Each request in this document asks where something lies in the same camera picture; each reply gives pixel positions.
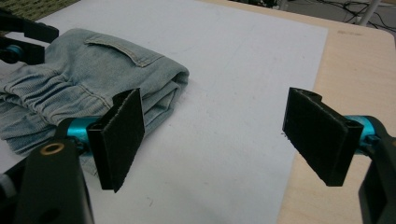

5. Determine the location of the white desk frame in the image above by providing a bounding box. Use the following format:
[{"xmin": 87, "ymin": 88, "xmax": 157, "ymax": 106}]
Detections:
[{"xmin": 356, "ymin": 0, "xmax": 383, "ymax": 26}]

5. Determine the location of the white foam mat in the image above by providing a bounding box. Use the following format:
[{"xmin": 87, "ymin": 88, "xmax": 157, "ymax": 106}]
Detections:
[{"xmin": 0, "ymin": 0, "xmax": 329, "ymax": 224}]

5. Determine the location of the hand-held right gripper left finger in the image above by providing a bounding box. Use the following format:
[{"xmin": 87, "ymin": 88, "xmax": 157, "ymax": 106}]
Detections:
[{"xmin": 65, "ymin": 88, "xmax": 146, "ymax": 193}]

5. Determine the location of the light blue denim skirt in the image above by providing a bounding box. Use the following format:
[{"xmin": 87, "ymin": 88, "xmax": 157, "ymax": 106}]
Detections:
[{"xmin": 0, "ymin": 27, "xmax": 191, "ymax": 175}]

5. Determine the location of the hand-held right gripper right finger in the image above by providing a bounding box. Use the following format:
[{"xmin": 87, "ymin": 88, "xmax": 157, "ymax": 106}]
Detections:
[{"xmin": 281, "ymin": 87, "xmax": 377, "ymax": 188}]

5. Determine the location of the green woven basket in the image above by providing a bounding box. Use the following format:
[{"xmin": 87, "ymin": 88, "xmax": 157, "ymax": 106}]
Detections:
[{"xmin": 0, "ymin": 0, "xmax": 80, "ymax": 21}]

